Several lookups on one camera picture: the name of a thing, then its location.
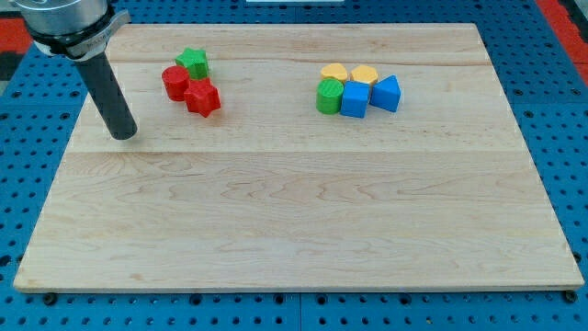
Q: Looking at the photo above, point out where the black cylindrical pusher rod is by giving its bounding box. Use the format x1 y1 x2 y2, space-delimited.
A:
75 52 138 140

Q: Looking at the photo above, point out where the green star block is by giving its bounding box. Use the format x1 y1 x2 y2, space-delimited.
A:
175 48 209 80

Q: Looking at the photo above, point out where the red star block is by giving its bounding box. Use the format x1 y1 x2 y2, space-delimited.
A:
184 77 221 118

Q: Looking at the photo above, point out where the light wooden board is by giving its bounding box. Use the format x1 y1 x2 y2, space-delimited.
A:
14 23 584 293

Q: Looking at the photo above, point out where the yellow hexagon block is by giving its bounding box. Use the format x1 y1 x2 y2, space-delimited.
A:
350 64 379 86

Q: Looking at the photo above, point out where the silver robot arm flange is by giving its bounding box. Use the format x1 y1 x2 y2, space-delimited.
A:
11 0 131 62

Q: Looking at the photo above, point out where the green cylinder block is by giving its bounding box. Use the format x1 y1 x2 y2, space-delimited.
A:
316 78 344 115

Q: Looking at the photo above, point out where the blue triangle block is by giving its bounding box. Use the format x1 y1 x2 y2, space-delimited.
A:
369 75 401 112

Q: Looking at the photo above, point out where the blue cube block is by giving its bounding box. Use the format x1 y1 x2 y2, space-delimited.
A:
340 81 370 118

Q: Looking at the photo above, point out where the red cylinder block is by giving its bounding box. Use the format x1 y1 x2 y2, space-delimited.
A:
162 65 189 101

